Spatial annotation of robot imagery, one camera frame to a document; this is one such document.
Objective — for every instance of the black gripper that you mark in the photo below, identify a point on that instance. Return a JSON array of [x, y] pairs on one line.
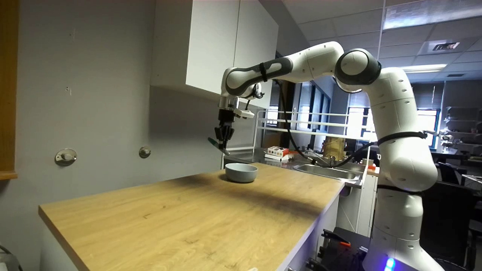
[[227, 112]]

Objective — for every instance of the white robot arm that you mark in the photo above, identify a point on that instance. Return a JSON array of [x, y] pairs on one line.
[[405, 168]]

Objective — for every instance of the grey bowl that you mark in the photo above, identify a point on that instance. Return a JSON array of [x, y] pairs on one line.
[[239, 172]]

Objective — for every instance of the round wall fixture right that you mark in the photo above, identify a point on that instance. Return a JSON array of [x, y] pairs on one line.
[[143, 153]]

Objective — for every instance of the round wall fixture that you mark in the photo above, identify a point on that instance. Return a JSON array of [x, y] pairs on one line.
[[64, 157], [143, 153]]

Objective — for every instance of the white wall cabinet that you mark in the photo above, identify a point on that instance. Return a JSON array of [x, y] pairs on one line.
[[196, 41]]

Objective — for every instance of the white wire shelf rack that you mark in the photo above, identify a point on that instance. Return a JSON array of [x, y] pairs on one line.
[[322, 139]]

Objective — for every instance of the round wall fixture left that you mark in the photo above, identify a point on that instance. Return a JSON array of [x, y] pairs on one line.
[[64, 157]]

